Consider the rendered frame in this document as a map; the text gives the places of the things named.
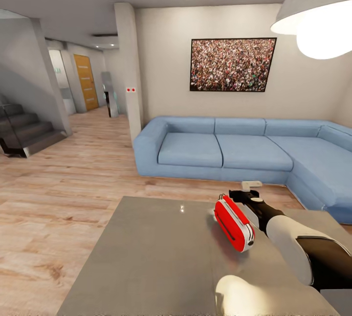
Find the radio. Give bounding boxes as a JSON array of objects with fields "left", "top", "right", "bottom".
[{"left": 214, "top": 195, "right": 255, "bottom": 252}]

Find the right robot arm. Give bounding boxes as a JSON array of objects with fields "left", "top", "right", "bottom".
[{"left": 229, "top": 181, "right": 352, "bottom": 316}]

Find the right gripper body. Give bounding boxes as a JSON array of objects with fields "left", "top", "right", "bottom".
[{"left": 232, "top": 190, "right": 258, "bottom": 203}]

